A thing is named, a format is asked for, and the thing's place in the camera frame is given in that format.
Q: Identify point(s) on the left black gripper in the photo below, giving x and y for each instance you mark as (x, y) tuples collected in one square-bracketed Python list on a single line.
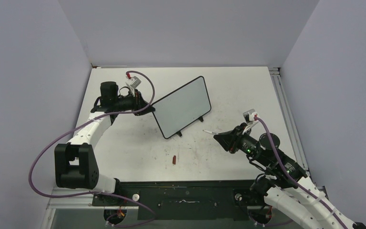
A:
[(138, 102)]

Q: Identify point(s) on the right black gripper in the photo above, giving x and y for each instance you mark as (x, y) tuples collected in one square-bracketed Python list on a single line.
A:
[(229, 140)]

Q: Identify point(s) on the small black-framed whiteboard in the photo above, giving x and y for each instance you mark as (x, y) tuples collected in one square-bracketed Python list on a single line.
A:
[(181, 107)]

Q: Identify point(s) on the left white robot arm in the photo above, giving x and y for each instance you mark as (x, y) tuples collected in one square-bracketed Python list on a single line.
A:
[(75, 162)]

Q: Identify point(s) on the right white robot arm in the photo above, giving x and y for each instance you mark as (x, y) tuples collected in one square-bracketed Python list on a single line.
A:
[(285, 185)]

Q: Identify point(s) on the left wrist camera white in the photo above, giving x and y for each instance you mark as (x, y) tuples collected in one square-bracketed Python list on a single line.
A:
[(132, 82)]

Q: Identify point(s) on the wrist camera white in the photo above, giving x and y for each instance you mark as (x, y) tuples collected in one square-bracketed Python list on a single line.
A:
[(132, 82), (250, 115)]

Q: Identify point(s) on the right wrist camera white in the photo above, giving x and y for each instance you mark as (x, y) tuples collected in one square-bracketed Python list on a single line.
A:
[(250, 115)]

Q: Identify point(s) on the aluminium frame rail right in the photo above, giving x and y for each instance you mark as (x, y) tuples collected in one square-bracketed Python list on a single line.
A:
[(289, 119)]

